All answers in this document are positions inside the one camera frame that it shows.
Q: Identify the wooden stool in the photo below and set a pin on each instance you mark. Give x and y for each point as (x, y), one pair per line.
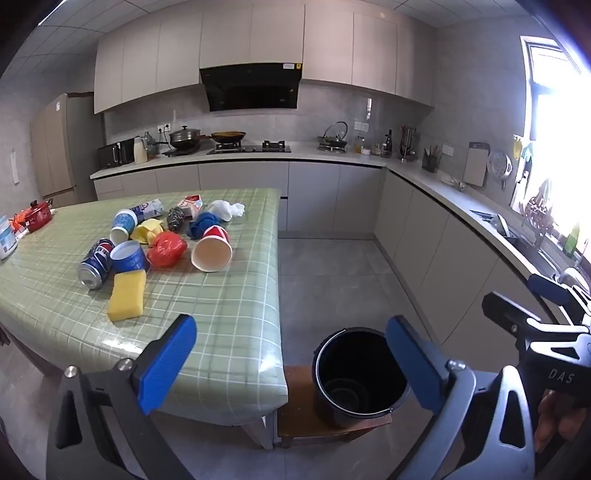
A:
(300, 415)

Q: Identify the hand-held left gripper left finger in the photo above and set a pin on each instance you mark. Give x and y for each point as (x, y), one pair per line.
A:
(168, 364)

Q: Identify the black bucket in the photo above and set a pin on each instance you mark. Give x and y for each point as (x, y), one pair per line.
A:
(360, 392)

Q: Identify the white tissue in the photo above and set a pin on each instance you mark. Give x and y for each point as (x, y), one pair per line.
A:
(226, 210)

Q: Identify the yellow sponge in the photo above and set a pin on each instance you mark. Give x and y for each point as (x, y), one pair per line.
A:
(127, 297)

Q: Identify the black range hood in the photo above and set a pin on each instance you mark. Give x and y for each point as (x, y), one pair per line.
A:
(251, 90)

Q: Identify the grey kettle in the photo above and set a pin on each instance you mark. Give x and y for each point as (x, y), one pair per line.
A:
(150, 144)

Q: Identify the black knife holder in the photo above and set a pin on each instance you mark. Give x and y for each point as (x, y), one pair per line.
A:
(431, 162)

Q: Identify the steel wool scrubber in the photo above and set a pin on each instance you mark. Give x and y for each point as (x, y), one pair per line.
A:
(175, 219)

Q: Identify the white cutting board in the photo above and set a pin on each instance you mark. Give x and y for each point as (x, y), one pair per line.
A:
(475, 166)

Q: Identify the red white milk carton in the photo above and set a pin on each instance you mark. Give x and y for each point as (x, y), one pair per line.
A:
(191, 206)

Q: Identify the blue patterned paper cup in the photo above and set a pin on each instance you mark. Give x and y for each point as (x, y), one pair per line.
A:
(125, 225)

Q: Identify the utensil rack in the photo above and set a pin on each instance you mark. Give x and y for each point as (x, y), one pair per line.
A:
(408, 145)

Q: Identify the window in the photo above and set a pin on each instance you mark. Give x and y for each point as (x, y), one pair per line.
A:
(563, 138)

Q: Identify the black induction cooker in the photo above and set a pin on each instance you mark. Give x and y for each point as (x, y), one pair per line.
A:
(180, 152)

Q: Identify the red enamel pot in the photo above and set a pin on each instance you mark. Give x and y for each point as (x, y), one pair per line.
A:
(38, 217)

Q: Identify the white colander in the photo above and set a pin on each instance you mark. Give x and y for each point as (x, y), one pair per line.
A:
(499, 166)

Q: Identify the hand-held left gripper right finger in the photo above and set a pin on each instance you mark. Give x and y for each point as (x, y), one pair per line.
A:
(415, 364)

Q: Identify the person's right hand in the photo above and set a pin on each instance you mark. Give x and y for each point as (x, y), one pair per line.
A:
(556, 417)

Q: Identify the beige refrigerator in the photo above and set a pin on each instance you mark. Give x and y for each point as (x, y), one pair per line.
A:
(60, 147)

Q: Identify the dark glass bottle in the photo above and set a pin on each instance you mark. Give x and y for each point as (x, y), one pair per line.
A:
(388, 145)

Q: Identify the crushed blue white packet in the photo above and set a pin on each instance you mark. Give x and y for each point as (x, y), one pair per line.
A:
(148, 207)

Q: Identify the blue soda can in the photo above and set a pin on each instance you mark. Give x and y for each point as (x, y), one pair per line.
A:
(96, 264)

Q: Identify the white tub with blue label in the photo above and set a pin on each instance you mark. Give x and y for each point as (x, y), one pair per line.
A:
(7, 240)

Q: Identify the paper note on wall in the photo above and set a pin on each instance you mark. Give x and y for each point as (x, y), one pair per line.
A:
(14, 167)

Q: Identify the kitchen sink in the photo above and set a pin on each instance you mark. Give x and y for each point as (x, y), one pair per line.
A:
(521, 240)

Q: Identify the wok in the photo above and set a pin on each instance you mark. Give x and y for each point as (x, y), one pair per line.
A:
(228, 136)

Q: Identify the steel pot with lid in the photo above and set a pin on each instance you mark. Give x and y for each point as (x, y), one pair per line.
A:
(184, 137)

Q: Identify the red plastic bag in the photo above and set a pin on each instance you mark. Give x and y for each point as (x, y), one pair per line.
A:
(166, 249)

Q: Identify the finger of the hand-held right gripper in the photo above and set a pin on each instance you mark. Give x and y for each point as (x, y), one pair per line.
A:
(547, 286)
(501, 307)

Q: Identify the table with green checked cloth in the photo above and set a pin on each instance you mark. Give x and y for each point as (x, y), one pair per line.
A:
(207, 314)

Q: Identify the kitchen counter with cabinets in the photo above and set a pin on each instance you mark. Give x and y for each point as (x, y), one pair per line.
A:
(415, 221)

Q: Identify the white jug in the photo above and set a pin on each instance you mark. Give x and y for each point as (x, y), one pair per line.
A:
(140, 151)

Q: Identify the plain blue paper cup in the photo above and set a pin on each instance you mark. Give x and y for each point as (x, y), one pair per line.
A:
(130, 258)

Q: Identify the gas hob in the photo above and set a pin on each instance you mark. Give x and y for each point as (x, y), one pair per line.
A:
(249, 148)

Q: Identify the red paper cup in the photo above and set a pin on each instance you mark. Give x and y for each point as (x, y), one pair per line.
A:
(212, 251)

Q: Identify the black microwave oven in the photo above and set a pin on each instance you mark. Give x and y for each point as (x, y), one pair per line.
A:
(113, 155)

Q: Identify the upper wall cabinets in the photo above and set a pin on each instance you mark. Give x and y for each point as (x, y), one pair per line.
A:
(258, 46)

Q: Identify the yellow blue hanging cloth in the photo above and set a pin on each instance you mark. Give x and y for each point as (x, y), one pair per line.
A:
(521, 147)

